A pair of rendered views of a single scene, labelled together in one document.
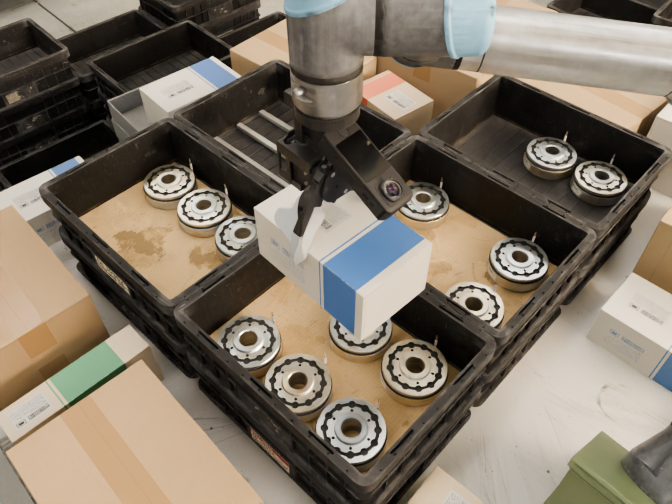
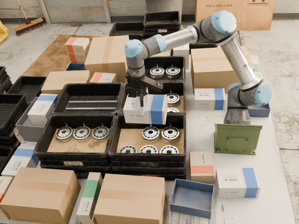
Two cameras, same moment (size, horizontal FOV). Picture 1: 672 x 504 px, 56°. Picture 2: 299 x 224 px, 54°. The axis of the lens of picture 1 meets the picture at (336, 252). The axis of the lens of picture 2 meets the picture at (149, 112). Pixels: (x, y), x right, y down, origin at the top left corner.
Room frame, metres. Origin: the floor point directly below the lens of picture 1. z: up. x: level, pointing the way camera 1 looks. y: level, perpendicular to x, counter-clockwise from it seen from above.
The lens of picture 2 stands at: (-0.37, 0.60, 2.08)
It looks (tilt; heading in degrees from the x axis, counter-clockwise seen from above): 43 degrees down; 326
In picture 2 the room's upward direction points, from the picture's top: 7 degrees counter-clockwise
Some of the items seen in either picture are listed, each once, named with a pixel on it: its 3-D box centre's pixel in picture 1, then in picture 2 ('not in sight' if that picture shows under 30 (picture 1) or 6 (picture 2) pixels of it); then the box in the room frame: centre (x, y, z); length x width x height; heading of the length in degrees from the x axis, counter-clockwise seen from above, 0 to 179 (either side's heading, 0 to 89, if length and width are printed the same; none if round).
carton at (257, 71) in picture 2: not in sight; (254, 73); (0.63, -1.06, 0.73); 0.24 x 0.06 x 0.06; 141
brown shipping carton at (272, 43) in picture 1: (303, 80); (68, 88); (1.41, 0.08, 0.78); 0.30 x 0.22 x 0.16; 49
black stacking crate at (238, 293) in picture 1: (331, 349); (149, 141); (0.53, 0.01, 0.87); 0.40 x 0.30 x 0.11; 47
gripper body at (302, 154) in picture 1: (323, 143); (136, 83); (0.57, 0.01, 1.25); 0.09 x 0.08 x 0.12; 43
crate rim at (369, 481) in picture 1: (331, 331); (148, 134); (0.53, 0.01, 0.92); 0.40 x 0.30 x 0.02; 47
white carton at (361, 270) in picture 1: (340, 248); (146, 109); (0.55, -0.01, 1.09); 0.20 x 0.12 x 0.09; 43
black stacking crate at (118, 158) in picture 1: (175, 223); (78, 140); (0.81, 0.30, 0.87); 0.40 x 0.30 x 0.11; 47
